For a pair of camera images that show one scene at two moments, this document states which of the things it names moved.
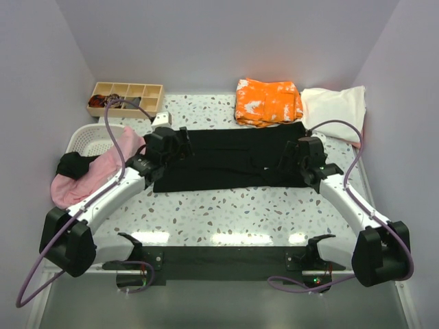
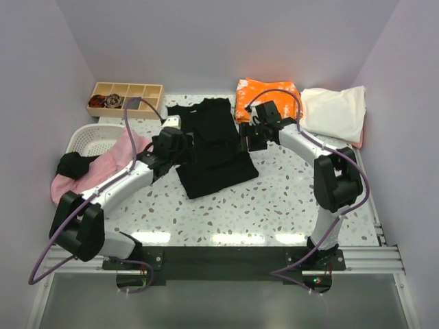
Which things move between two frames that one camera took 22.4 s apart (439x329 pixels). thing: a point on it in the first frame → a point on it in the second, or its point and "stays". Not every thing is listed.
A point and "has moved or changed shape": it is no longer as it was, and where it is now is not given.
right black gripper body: (302, 164) → (256, 138)
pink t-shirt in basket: (67, 190) stays
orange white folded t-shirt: (259, 104) stays
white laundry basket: (92, 140) stays
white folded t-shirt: (320, 105) stays
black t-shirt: (233, 158) has moved or changed shape
